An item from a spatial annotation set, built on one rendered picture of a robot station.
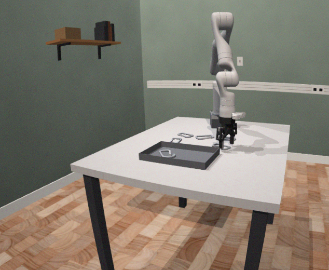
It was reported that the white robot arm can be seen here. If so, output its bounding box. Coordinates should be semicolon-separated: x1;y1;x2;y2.
210;12;245;119

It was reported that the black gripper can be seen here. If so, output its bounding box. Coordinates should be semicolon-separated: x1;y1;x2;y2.
216;117;237;149

